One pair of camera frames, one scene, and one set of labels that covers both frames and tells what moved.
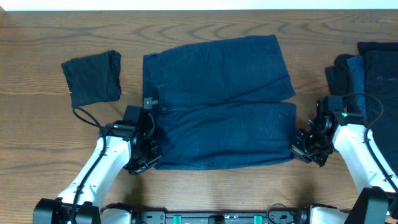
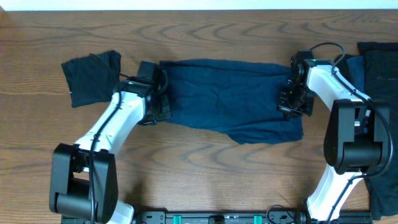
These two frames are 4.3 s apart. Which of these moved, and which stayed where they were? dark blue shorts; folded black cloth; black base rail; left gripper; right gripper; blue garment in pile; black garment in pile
Moved: left gripper; dark blue shorts; right gripper
Stayed: black garment in pile; folded black cloth; blue garment in pile; black base rail
